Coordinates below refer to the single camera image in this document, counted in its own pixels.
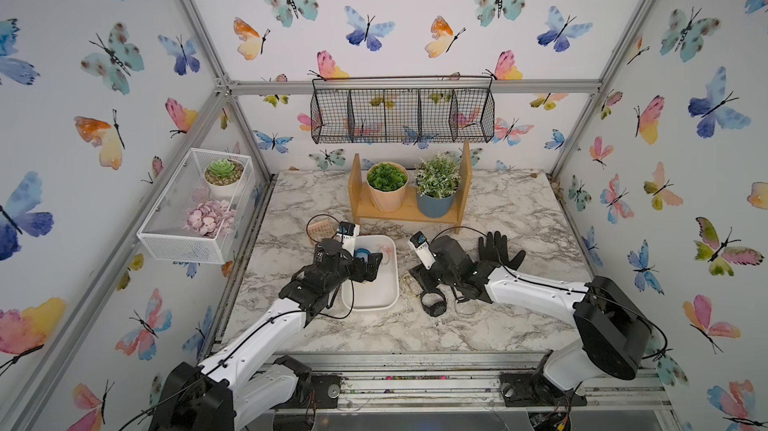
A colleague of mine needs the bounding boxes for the black watch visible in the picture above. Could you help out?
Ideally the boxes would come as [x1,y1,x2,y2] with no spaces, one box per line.
[420,289,447,318]

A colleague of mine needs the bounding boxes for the white translucent watch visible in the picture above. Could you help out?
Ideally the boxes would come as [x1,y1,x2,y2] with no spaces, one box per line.
[454,300,482,319]

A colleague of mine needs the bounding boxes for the blue transparent watch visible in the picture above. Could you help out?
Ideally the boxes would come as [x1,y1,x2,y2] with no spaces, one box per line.
[354,248,370,262]

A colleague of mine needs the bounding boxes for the pink white watch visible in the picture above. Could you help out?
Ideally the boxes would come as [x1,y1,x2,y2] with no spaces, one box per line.
[379,244,395,265]

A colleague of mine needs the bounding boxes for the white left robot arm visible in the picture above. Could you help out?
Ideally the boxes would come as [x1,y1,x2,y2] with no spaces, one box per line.
[149,238,383,430]

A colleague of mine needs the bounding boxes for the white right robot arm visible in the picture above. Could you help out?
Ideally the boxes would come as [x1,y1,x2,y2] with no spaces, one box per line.
[409,232,657,398]

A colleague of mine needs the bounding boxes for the white storage box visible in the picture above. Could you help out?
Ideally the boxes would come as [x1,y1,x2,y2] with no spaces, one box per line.
[340,235,400,312]

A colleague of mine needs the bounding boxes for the black rubber glove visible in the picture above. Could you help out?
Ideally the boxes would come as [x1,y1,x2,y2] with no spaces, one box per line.
[478,231,526,271]

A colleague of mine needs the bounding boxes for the small wooden crate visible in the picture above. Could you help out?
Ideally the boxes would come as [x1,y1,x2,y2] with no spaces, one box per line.
[305,216,338,244]

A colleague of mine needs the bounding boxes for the blue pot white-green plant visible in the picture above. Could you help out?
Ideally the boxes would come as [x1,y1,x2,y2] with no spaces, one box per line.
[416,154,460,218]

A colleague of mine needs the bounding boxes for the wooden shelf stand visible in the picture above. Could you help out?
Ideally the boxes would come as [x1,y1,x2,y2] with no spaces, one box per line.
[347,141,473,226]

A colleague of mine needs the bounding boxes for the pink pot green plant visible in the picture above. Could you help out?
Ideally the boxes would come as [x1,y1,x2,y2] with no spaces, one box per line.
[366,162,409,212]

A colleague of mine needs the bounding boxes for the pink artificial flowers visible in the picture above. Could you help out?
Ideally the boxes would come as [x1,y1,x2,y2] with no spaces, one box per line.
[183,199,236,238]

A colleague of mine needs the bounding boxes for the succulent in white pot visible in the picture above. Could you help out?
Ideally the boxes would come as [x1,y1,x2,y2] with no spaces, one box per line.
[204,158,244,200]

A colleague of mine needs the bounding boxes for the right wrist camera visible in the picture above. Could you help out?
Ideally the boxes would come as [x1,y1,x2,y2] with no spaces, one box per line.
[408,231,435,270]

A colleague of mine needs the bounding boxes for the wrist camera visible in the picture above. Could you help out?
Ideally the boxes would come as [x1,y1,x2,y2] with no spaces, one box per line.
[408,231,435,270]
[336,221,360,255]

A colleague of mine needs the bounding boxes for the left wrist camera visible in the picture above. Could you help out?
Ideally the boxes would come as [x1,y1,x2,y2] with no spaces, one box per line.
[336,221,360,255]

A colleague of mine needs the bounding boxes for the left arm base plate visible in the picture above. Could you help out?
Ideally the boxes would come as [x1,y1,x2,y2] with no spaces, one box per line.
[274,374,341,411]

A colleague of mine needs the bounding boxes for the white wire wall shelf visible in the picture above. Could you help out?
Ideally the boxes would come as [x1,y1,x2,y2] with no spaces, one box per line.
[137,148,255,264]

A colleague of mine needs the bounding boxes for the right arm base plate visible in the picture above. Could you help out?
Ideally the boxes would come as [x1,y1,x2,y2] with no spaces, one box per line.
[499,372,587,407]

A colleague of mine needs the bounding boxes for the black wire wall basket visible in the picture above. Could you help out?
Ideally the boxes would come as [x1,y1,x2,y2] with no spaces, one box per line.
[310,76,496,149]

